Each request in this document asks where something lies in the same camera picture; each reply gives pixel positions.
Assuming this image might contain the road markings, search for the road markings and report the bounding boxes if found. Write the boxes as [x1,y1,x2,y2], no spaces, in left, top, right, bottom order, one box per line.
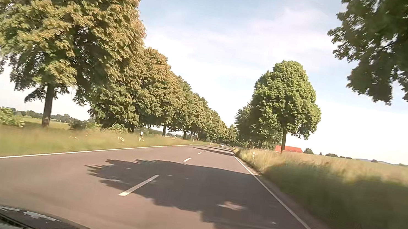
[0,108,368,229]

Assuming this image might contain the grey asphalt road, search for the grey asphalt road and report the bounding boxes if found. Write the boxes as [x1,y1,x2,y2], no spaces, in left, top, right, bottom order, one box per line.
[0,108,370,229]

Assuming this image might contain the group of leafy trees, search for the group of leafy trees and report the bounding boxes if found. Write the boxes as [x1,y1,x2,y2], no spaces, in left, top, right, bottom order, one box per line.
[230,53,330,160]

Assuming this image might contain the green bush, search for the green bush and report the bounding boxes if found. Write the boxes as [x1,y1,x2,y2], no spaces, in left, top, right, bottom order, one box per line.
[0,107,27,129]

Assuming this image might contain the row of trees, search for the row of trees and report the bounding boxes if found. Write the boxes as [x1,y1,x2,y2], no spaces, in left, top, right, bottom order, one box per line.
[0,0,262,161]

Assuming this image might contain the grass verge with tall grass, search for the grass verge with tall grass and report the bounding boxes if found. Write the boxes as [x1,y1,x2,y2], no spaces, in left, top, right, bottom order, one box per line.
[220,136,408,229]

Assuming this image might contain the red-roofed building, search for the red-roofed building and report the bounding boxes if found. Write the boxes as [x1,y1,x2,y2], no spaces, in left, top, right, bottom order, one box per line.
[274,143,304,157]

